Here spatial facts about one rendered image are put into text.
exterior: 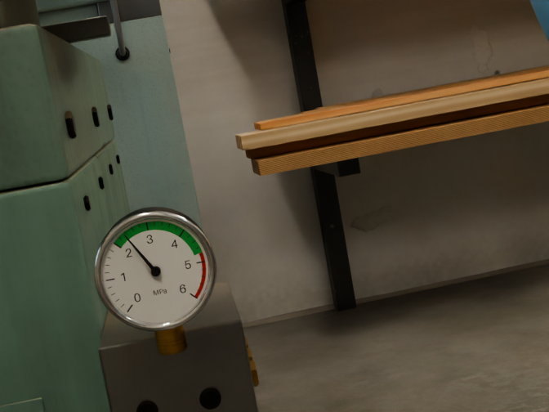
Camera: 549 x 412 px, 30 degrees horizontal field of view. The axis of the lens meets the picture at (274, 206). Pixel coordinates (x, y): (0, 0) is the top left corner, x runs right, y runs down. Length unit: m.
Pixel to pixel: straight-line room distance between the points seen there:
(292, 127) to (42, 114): 2.10
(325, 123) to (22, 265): 2.13
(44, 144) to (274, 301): 2.65
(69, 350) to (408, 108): 2.20
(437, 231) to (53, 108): 2.76
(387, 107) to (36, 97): 2.23
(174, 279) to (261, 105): 2.63
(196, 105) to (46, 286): 2.55
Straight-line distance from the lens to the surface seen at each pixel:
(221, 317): 0.58
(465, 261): 3.35
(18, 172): 0.59
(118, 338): 0.58
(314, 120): 2.76
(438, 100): 2.77
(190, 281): 0.53
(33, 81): 0.59
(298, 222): 3.19
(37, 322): 0.61
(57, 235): 0.60
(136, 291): 0.53
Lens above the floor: 0.75
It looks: 7 degrees down
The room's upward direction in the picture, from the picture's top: 10 degrees counter-clockwise
